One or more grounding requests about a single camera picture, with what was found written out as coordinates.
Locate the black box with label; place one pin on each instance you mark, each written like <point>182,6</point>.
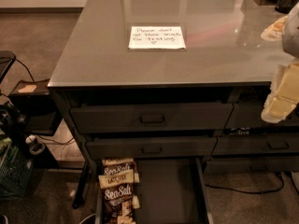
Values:
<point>34,100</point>

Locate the white round device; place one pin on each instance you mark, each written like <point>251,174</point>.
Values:
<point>35,148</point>

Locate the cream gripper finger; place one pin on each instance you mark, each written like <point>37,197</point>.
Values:
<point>284,94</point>

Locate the white handwritten paper note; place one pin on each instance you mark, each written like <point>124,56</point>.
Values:
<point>156,37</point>

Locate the top left grey drawer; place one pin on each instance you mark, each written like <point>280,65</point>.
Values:
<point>150,118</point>

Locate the brown sea salt chip bag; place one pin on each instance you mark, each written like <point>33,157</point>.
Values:
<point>114,166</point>
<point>118,194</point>

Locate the green plastic crate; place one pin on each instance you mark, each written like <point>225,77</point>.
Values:
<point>15,170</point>

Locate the middle left grey drawer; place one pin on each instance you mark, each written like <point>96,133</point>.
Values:
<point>180,146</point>

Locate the black chair edge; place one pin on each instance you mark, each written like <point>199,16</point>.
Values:
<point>7,58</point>

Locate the open bottom left drawer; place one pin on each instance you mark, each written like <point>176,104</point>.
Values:
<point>170,191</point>

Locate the middle right grey drawer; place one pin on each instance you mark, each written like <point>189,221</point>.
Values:
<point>257,144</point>

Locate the top right grey drawer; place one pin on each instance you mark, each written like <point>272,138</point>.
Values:
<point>249,116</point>

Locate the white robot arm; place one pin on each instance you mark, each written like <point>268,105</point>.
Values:
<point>286,30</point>

